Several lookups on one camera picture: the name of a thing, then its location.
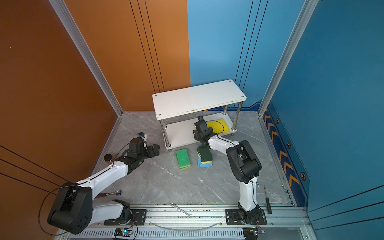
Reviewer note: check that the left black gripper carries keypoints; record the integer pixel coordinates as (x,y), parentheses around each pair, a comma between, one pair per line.
(152,154)

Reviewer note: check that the aluminium front rail frame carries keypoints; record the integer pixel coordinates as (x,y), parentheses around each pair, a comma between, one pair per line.
(203,222)

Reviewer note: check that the green yellow wavy sponge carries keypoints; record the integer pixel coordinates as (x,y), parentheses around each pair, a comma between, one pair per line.
(204,154)

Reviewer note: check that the left aluminium corner post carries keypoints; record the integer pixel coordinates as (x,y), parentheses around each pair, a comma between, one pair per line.
(74,32)

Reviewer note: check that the black handled screwdriver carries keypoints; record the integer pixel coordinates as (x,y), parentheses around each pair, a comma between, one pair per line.
(269,207)

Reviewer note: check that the right aluminium corner post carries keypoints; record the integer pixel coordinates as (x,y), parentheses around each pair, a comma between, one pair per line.
(295,36)

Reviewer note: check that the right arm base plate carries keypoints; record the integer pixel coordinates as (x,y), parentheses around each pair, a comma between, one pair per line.
(241,217)

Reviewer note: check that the aluminium corner post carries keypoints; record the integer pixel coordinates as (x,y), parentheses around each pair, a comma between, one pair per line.
(295,36)
(74,32)

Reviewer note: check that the right circuit board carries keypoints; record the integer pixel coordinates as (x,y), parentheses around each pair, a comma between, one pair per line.
(251,233)

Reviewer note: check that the blue sponge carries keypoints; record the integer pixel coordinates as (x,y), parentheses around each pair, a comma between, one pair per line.
(204,164)

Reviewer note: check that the brown jar black lid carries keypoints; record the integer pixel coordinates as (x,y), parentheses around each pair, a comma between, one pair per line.
(108,157)

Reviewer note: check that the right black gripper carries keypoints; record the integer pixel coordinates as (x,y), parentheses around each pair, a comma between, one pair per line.
(196,135)

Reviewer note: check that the white two-tier shelf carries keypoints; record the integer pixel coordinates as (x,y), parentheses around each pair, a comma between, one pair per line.
(196,99)

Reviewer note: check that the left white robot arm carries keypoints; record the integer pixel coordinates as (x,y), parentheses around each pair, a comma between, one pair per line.
(74,209)

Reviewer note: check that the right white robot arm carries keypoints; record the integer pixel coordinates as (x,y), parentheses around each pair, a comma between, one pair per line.
(243,161)

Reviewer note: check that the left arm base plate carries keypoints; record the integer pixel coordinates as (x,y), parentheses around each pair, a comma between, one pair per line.
(135,217)

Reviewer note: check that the circuit board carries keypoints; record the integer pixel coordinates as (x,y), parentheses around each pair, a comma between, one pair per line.
(251,233)
(123,233)

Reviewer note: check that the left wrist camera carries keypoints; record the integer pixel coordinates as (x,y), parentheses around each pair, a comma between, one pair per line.
(142,136)

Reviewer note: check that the left circuit board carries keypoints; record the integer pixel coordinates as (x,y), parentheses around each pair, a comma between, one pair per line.
(123,233)

